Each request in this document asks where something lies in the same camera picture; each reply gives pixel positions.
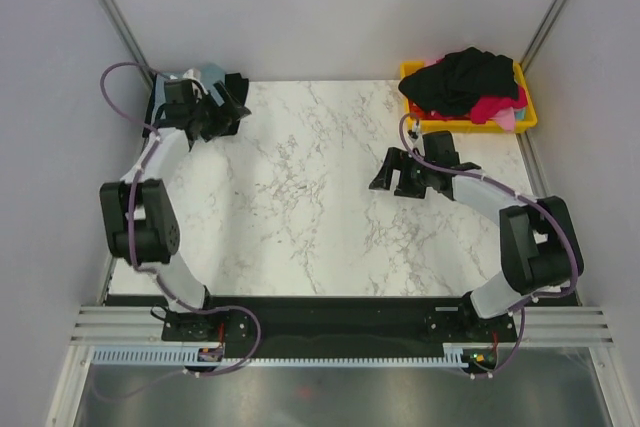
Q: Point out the red t shirt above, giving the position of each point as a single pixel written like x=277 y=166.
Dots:
x=425 y=115

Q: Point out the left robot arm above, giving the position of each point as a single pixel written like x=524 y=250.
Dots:
x=140 y=223

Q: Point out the aluminium front rail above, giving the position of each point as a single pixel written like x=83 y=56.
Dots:
x=545 y=327

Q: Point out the folded black t shirt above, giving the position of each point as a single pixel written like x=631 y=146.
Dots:
x=172 y=114

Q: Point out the teal t shirt in bin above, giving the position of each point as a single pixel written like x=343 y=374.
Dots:
x=520 y=114

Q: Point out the aluminium frame post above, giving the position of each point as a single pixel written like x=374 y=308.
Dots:
x=123 y=30
x=548 y=21

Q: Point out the left aluminium frame post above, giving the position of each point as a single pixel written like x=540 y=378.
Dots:
x=123 y=30

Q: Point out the blue-grey t shirt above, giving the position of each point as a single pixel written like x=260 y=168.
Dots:
x=210 y=74

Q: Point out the light pink t shirt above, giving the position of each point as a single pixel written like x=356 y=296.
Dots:
x=506 y=119

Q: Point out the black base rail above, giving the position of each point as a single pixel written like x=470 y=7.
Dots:
x=327 y=325

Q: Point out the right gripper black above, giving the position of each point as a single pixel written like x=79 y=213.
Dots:
x=397 y=159

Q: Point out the white slotted cable duct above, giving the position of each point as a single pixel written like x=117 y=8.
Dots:
x=184 y=356

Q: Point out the right aluminium frame post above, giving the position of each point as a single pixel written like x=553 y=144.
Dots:
x=548 y=21

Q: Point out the crumpled black t shirt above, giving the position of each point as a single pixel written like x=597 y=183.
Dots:
x=455 y=84

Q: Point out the yellow plastic bin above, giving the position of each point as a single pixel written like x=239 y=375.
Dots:
x=465 y=126

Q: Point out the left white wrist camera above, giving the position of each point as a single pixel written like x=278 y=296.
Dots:
x=194 y=76

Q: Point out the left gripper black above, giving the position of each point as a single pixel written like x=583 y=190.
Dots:
x=226 y=115

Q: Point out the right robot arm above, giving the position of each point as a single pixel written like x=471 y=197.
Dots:
x=539 y=251

